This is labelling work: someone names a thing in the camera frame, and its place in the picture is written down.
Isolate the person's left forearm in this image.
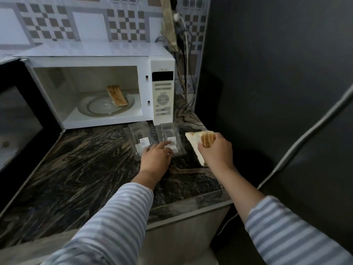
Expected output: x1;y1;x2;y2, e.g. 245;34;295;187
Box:
41;170;155;265

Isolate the thin white floor cable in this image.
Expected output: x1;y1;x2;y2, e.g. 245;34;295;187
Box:
216;212;239;236

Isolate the person's left hand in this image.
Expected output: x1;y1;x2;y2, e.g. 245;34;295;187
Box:
140;141;175;177

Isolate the grey refrigerator handle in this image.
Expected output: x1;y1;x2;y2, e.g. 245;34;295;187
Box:
257;85;353;190

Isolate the person's right hand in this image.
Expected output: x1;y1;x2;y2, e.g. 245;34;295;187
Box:
197;132;235;173

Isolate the black refrigerator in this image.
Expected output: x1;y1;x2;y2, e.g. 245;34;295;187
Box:
193;0;353;265

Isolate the clear plastic sandwich container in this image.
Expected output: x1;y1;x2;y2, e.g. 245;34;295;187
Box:
154;122;188;158
123;121;156;163

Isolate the white power cable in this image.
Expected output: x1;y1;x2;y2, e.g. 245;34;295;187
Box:
179;16;192;104

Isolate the glass microwave turntable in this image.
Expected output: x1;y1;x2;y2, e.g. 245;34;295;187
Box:
77;93;136;117

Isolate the grey counter cabinet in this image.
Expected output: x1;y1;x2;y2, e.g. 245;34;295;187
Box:
143;204;233;265

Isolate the person's right forearm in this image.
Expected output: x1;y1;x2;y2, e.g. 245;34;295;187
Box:
218;166;353;265

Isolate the toasted sandwich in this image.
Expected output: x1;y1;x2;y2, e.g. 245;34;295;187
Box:
185;131;216;167
106;85;129;106

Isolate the white microwave oven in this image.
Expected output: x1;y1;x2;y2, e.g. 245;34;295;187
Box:
13;43;176;130

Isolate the black microwave door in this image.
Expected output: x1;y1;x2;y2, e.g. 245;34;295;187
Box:
0;58;65;213

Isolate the marbled wall socket strip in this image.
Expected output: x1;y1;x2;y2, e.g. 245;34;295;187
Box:
161;0;179;52

